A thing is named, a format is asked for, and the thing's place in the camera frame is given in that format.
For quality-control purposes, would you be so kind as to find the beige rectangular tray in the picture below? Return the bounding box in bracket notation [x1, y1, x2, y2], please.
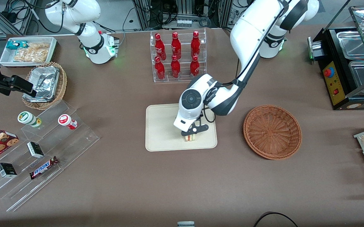
[145, 102, 218, 152]

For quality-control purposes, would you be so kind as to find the oval tan wicker basket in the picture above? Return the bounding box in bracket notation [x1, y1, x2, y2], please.
[22, 62, 68, 110]

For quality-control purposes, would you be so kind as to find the round brown wicker basket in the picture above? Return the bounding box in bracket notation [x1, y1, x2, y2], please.
[243, 104, 302, 160]

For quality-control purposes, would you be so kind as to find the aluminium foil container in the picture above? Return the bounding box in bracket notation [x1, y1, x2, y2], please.
[23, 66, 60, 102]

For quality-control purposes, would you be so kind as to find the white rectangular bin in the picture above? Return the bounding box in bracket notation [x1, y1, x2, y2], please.
[0, 37, 58, 67]

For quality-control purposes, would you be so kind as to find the clear bag of chips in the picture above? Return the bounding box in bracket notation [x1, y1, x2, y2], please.
[13, 43, 50, 63]

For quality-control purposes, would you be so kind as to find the green lid snack cup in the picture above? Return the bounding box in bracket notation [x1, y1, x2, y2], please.
[17, 111, 42, 128]

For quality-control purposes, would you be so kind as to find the teal snack packet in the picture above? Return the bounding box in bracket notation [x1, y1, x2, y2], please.
[6, 40, 29, 50]

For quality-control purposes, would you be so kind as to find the clear acrylic bottle rack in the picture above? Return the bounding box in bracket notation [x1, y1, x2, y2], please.
[150, 28, 207, 83]

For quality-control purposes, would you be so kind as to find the red cola bottle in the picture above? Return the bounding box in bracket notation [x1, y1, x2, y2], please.
[171, 32, 182, 60]
[154, 56, 166, 80]
[155, 33, 166, 61]
[191, 31, 201, 58]
[190, 55, 200, 79]
[171, 55, 181, 79]

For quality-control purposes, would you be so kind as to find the red lid snack cup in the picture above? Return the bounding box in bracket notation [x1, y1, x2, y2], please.
[58, 114, 78, 130]

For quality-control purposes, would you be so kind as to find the small black carton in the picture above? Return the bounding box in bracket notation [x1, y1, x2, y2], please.
[27, 142, 44, 158]
[0, 163, 18, 178]

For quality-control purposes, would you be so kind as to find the clear acrylic stepped display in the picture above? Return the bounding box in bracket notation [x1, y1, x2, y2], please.
[0, 100, 100, 212]

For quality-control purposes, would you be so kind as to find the snickers chocolate bar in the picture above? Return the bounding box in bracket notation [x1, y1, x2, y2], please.
[29, 156, 59, 180]

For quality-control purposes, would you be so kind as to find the black hot food warmer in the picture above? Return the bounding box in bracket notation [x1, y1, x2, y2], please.
[308, 0, 364, 111]

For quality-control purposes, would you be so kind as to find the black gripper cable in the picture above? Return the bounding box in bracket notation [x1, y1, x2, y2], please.
[201, 107, 216, 124]

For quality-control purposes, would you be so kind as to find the aluminium frame rail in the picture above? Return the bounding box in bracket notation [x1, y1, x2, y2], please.
[0, 0, 37, 40]

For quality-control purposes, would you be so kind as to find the black looped table cable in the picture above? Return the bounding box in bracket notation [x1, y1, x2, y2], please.
[253, 212, 299, 227]

